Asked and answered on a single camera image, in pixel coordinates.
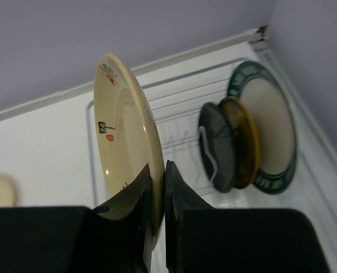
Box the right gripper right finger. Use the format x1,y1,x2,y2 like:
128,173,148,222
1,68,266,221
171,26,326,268
164,161,330,272

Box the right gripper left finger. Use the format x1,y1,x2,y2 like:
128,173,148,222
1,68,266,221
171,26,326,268
0,166,153,272

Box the brown yellow patterned plate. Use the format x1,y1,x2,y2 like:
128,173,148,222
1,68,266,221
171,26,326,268
219,96,261,189

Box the cream plate small motifs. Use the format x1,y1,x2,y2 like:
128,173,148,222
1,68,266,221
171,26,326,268
94,53,164,245

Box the white plate dark green rim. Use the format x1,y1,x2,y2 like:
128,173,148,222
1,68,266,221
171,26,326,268
227,60,298,195

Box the cream plate black brush mark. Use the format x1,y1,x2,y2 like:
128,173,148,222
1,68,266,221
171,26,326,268
0,172,18,208

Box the white wire dish rack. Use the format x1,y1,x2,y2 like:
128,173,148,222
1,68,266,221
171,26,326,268
85,56,337,273

